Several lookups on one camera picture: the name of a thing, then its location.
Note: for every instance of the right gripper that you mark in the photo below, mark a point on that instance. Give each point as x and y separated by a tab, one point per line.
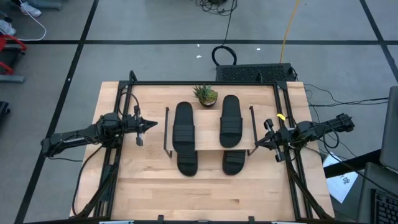
281	137

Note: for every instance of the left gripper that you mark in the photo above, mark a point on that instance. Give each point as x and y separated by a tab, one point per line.
133	124

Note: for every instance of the black rubber slide sandal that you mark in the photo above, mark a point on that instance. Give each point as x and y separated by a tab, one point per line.
183	127
234	163
187	165
231	121

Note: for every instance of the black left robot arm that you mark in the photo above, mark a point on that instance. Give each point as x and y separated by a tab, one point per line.
77	137

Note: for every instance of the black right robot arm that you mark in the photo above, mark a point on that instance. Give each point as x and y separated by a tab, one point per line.
323	127

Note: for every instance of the yellow tag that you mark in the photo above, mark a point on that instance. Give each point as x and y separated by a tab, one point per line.
281	117

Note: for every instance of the potted green succulent plant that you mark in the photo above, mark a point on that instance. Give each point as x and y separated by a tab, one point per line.
206	96

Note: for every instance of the black perforated computer tower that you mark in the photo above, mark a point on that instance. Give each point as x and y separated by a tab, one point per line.
248	73

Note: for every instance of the black desk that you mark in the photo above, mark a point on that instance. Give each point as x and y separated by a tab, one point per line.
351	163

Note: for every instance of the white paper sheet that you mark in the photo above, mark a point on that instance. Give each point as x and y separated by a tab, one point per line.
342	186

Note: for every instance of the grey laptop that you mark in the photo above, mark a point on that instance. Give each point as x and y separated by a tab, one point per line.
390	130

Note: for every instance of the person's white shoe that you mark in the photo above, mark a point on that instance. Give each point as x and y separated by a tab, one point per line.
6	28
30	10

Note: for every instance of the red metal cart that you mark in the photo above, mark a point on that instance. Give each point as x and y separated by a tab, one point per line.
3	39

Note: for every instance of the wooden shelf with black frame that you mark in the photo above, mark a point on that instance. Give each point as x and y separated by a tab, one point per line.
206	130

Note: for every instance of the black metal table frame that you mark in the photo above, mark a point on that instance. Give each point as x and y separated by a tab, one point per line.
202	83

